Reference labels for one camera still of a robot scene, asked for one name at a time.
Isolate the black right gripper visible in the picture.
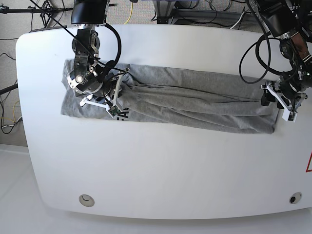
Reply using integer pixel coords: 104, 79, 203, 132
65, 71, 116, 98

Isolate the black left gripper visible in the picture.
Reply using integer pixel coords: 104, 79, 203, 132
261, 77, 307, 106

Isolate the grey T-shirt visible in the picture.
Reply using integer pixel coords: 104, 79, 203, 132
60, 58, 280, 135

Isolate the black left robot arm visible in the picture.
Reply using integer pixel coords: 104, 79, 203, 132
246, 0, 312, 111

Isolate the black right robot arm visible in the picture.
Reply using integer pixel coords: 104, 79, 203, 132
67, 0, 112, 99

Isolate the red tape rectangle marking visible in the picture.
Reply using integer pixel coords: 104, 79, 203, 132
306, 153, 312, 173

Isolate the black tripod stand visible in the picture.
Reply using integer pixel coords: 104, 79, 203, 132
0, 0, 73, 31

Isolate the grey metal table base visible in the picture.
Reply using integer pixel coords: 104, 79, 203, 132
151, 0, 248, 28

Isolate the right silver table grommet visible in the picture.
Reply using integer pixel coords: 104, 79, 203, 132
289, 192, 302, 204

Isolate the silver table grommet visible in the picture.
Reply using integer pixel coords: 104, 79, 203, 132
78, 195, 95, 207
289, 192, 302, 204

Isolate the left silver table grommet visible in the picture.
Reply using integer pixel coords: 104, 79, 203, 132
78, 195, 95, 207

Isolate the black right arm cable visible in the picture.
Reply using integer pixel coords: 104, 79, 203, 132
29, 0, 122, 78

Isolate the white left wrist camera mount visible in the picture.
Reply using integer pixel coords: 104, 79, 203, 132
261, 81, 308, 122

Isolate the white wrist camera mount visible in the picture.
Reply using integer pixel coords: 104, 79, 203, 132
79, 68, 130, 118
261, 81, 308, 122

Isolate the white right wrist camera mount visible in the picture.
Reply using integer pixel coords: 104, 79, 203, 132
79, 68, 130, 118

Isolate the yellow floor cable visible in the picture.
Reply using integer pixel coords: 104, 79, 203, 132
123, 0, 135, 25

